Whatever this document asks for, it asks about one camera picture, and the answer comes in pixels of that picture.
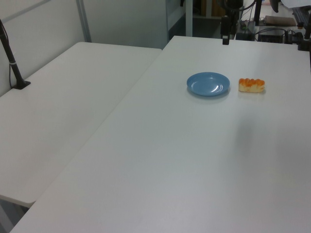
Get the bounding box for brown flat box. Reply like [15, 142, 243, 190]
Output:
[264, 15, 296, 26]

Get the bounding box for grey metal frame post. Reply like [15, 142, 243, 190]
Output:
[76, 0, 92, 43]

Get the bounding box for black upright pole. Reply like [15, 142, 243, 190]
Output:
[254, 0, 262, 26]

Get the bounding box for white cabinet frame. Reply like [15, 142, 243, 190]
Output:
[166, 0, 195, 46]

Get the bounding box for black clamp stand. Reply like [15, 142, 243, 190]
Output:
[297, 0, 311, 52]

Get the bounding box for black electronics box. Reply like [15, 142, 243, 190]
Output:
[257, 33, 285, 43]

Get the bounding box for black camera stand pole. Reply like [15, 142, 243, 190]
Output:
[0, 18, 32, 91]

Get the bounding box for aluminium profile rail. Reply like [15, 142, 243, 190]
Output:
[292, 6, 311, 26]

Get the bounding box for black Franka gripper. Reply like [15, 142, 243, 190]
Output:
[221, 15, 231, 46]

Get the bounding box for blue round plate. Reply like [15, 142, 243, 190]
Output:
[186, 71, 231, 98]

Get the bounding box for orange glazed bread loaf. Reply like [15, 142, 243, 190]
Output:
[238, 78, 266, 93]

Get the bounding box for black looped cable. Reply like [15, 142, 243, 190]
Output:
[254, 27, 296, 37]

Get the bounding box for black cable on stand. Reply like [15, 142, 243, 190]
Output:
[0, 24, 16, 88]

